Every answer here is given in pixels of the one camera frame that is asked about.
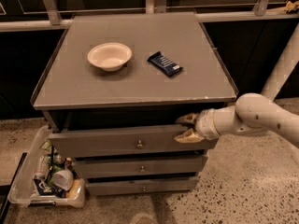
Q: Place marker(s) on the soda can in bin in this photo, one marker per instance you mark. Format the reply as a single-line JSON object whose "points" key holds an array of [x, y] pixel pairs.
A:
{"points": [[58, 159]]}

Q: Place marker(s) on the grey top drawer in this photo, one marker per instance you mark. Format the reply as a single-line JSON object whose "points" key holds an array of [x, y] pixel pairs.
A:
{"points": [[123, 141]]}

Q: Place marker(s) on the yellow sponge in bin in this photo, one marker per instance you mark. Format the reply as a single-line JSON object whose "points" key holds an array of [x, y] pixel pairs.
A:
{"points": [[72, 193]]}

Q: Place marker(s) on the grey bottom drawer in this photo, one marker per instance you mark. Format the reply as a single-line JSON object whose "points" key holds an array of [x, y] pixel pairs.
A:
{"points": [[142, 186]]}

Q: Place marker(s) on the white paper bowl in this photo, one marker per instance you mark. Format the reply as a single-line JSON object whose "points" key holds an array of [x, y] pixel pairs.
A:
{"points": [[109, 57]]}

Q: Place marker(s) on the grey drawer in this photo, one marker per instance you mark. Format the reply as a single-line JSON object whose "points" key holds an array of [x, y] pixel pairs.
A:
{"points": [[123, 141], [142, 186], [140, 166]]}

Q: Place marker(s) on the blue snack bag in bin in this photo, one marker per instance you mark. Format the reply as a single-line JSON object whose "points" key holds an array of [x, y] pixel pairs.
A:
{"points": [[44, 189]]}

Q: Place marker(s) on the clear plastic bin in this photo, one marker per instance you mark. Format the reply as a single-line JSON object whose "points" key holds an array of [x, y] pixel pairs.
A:
{"points": [[38, 164]]}

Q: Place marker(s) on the grey middle drawer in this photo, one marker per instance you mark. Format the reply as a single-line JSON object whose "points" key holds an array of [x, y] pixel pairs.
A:
{"points": [[140, 166]]}

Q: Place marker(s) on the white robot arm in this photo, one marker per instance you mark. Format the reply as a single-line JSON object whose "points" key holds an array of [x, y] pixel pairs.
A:
{"points": [[251, 115]]}

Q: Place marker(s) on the white diagonal post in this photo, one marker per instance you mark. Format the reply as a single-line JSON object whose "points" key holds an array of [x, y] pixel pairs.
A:
{"points": [[283, 68]]}

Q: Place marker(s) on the blue snack bar wrapper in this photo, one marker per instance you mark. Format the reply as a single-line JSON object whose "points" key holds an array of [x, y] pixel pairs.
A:
{"points": [[165, 65]]}

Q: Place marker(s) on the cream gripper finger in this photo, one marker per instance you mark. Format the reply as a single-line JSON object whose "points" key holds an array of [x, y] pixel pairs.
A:
{"points": [[190, 136], [189, 119]]}

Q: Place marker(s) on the white cup in bin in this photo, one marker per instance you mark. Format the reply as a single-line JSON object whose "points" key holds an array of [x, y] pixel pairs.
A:
{"points": [[63, 179]]}

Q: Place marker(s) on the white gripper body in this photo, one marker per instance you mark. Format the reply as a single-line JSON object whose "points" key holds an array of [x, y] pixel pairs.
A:
{"points": [[205, 125]]}

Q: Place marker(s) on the grey drawer cabinet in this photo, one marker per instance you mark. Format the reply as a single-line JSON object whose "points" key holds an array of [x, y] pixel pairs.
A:
{"points": [[75, 95]]}

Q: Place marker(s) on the metal railing frame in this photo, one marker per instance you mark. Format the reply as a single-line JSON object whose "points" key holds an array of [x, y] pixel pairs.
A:
{"points": [[34, 15]]}

